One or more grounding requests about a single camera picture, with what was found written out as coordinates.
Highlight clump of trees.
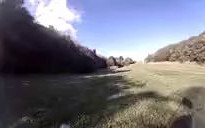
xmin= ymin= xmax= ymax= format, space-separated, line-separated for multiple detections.
xmin=105 ymin=55 xmax=137 ymax=69

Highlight wide mown grass field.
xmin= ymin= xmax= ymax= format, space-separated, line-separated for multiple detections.
xmin=0 ymin=61 xmax=205 ymax=128

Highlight dense dark wood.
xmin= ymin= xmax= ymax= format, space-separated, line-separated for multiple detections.
xmin=0 ymin=0 xmax=108 ymax=76

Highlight robot's own part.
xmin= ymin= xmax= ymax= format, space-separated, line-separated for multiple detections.
xmin=59 ymin=123 xmax=71 ymax=128

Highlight wooded hillside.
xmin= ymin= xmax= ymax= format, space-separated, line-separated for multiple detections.
xmin=143 ymin=28 xmax=205 ymax=65

